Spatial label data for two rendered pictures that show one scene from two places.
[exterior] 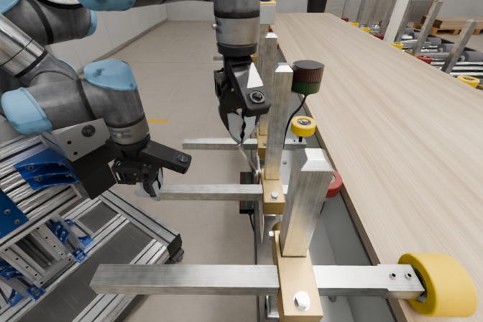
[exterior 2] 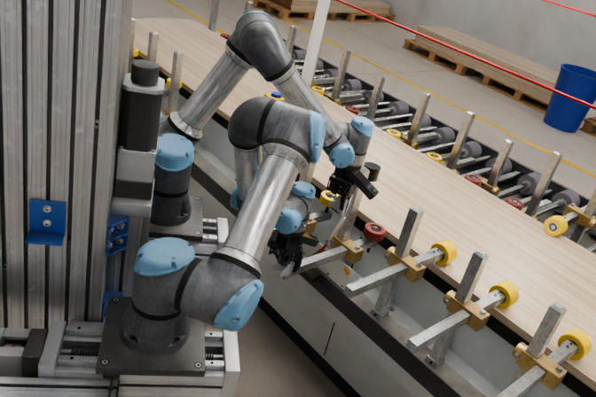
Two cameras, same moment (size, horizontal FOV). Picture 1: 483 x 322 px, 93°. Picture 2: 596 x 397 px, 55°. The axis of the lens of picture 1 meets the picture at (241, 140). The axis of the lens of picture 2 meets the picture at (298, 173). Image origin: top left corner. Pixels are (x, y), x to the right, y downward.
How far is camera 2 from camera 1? 1.67 m
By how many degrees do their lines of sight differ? 41
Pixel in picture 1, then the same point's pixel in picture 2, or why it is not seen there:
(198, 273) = (381, 274)
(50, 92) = (300, 206)
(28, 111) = (299, 218)
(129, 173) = (290, 255)
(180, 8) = not seen: outside the picture
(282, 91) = not seen: hidden behind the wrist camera
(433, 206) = (425, 229)
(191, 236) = not seen: hidden behind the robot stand
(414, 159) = (404, 206)
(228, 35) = (357, 162)
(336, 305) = (396, 312)
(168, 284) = (376, 280)
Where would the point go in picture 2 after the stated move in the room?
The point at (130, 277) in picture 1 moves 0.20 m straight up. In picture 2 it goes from (362, 284) to (380, 229)
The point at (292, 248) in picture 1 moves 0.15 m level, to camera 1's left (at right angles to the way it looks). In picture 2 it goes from (405, 251) to (376, 263)
